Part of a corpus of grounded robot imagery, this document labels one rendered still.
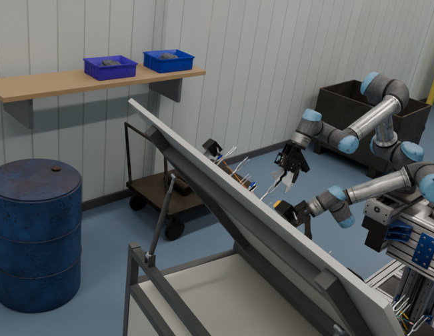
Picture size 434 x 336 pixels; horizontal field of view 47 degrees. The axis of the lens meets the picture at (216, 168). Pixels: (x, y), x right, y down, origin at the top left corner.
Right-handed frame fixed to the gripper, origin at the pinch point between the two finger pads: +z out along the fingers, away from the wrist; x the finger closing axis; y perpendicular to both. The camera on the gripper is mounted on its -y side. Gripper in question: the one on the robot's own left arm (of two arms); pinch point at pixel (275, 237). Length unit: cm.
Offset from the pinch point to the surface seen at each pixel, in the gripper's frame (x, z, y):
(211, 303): 8.9, 37.4, -10.0
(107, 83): -65, 51, 145
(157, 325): 29, 55, -7
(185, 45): -145, 3, 177
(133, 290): 18, 62, 11
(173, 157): 59, 7, 38
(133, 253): 26, 51, 23
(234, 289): -2.8, 28.7, -10.0
